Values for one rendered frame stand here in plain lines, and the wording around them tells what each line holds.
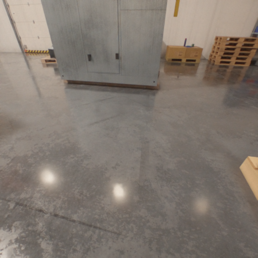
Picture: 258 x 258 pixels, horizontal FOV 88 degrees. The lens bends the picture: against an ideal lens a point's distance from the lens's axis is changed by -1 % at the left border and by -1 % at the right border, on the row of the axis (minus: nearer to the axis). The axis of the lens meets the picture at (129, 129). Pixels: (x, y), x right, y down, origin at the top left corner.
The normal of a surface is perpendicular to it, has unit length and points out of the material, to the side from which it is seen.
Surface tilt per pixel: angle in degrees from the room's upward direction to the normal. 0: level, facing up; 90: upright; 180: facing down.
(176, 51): 90
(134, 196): 0
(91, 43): 90
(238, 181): 0
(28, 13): 90
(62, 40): 90
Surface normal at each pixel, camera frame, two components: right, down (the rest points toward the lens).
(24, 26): -0.18, 0.58
